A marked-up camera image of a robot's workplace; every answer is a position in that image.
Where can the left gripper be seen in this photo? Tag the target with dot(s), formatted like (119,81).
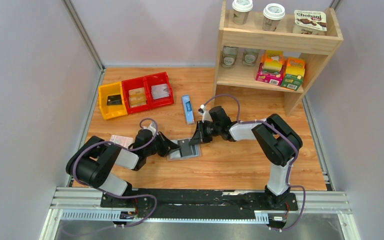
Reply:
(162,145)

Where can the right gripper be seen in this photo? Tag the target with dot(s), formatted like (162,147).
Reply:
(200,131)

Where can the pink leather card holder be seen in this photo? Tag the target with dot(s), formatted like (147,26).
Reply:
(175,155)

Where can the dark grey credit card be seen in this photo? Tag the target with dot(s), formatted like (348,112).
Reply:
(186,150)

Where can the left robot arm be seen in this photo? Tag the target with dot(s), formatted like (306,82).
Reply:
(92,164)

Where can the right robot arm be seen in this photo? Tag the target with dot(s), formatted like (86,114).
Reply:
(278,141)

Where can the silver cards in bin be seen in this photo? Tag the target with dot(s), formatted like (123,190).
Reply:
(160,91)

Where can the gold cards in bin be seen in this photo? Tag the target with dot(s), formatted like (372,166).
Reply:
(137,97)

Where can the black card in bin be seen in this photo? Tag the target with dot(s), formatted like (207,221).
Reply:
(113,100)

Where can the blue toothpaste box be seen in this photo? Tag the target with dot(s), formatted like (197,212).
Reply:
(188,109)

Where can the red plastic bin right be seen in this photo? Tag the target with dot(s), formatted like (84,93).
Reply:
(155,79)

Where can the red plastic bin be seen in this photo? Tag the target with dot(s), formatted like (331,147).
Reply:
(155,79)
(132,84)

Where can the yellow plastic bin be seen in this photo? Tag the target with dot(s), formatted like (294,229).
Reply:
(110,112)

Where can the red plastic bin left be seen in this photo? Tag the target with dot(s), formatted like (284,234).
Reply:
(132,84)

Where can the left glass jar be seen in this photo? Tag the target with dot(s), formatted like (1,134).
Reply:
(229,56)

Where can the glass jar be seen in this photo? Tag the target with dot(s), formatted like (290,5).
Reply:
(229,56)
(250,56)

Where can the wooden shelf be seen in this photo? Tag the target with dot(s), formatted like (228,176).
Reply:
(316,50)

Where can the right glass jar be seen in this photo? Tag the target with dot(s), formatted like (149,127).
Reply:
(250,56)

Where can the pink snack box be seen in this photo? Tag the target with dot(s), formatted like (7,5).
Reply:
(271,68)

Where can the green snack box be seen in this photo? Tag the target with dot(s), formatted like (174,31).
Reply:
(294,71)

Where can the left paper coffee cup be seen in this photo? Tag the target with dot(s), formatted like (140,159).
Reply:
(241,10)

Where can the paper coffee cup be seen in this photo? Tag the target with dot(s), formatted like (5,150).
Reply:
(241,10)
(273,13)

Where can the right paper coffee cup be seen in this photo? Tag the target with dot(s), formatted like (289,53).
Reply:
(273,13)

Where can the Chobani yogurt cup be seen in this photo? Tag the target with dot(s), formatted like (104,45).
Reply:
(309,22)

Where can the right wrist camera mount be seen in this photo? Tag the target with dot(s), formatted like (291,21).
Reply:
(204,112)

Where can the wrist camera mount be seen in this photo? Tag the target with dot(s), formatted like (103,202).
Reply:
(204,112)
(151,127)

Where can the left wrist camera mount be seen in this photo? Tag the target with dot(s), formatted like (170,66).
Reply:
(151,127)

